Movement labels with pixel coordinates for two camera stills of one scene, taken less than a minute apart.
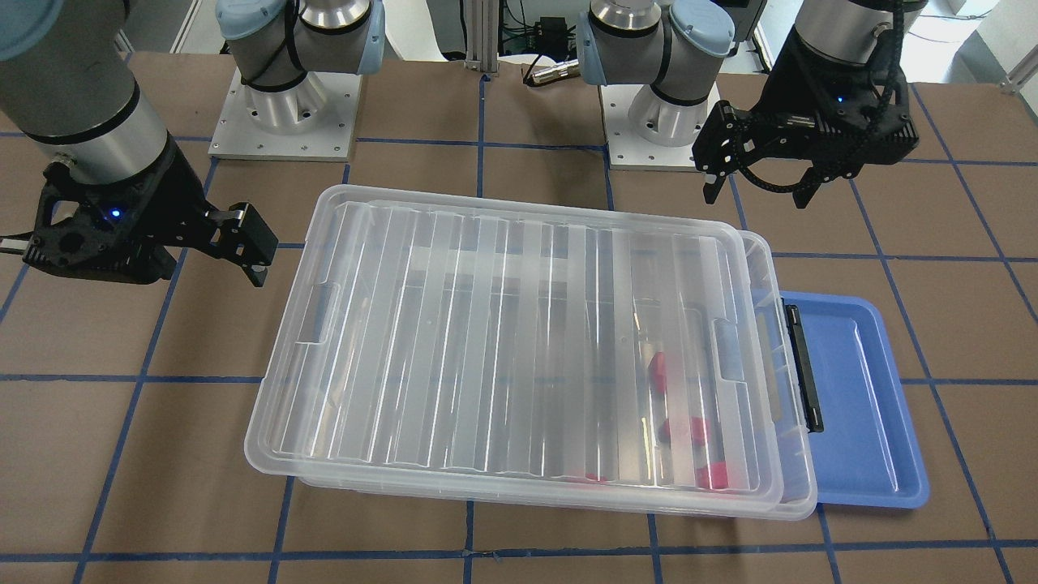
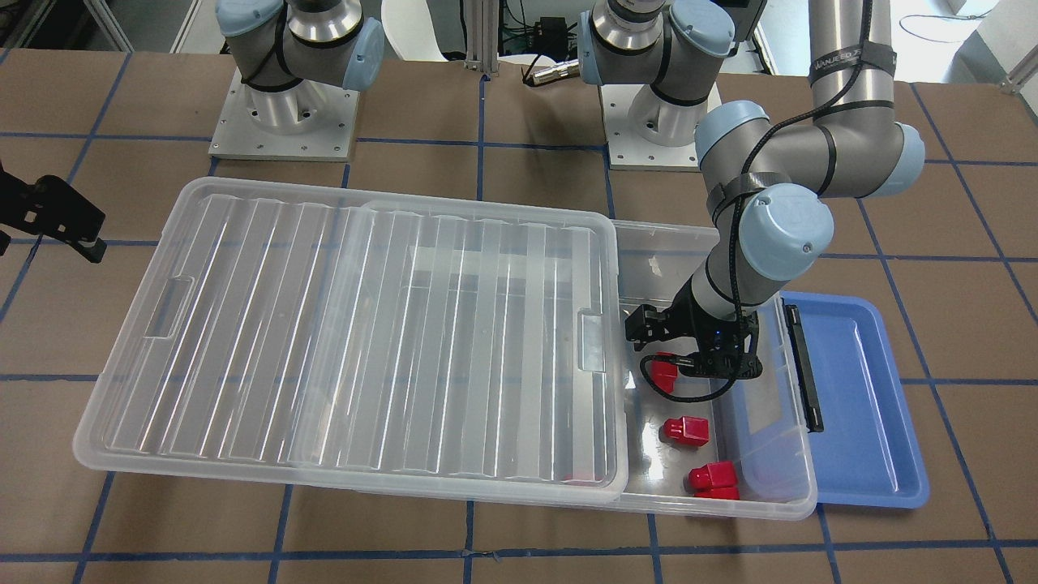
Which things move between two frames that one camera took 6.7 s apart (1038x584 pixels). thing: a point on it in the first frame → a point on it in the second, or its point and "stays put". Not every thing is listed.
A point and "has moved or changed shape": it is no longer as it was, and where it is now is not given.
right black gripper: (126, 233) → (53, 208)
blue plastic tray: (870, 453) stays put
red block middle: (685, 431) stays put
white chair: (409, 26) stays put
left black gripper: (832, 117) → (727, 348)
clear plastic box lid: (521, 344) has moved or changed shape
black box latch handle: (804, 375) stays put
